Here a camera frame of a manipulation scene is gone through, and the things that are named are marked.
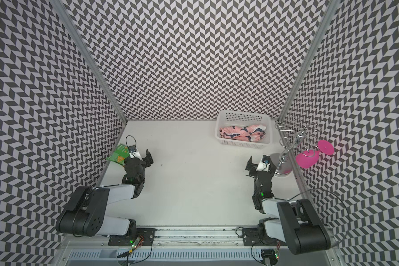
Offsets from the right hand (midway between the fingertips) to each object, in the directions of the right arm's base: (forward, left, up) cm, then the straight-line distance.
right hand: (259, 160), depth 87 cm
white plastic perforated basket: (+41, +1, -9) cm, 42 cm away
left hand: (+5, +65, +1) cm, 65 cm away
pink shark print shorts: (+23, 0, -4) cm, 23 cm away
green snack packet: (+8, +80, -6) cm, 81 cm away
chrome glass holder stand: (+26, -28, -11) cm, 40 cm away
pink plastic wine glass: (-3, -21, +6) cm, 22 cm away
